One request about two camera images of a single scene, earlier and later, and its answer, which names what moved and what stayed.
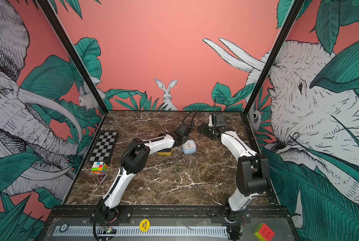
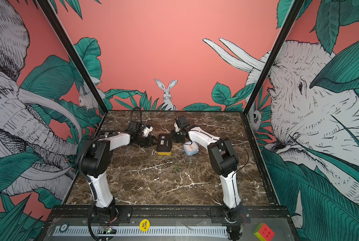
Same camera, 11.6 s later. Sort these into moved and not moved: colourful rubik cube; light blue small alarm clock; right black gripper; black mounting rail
Moved: right black gripper
Not moved: light blue small alarm clock; colourful rubik cube; black mounting rail
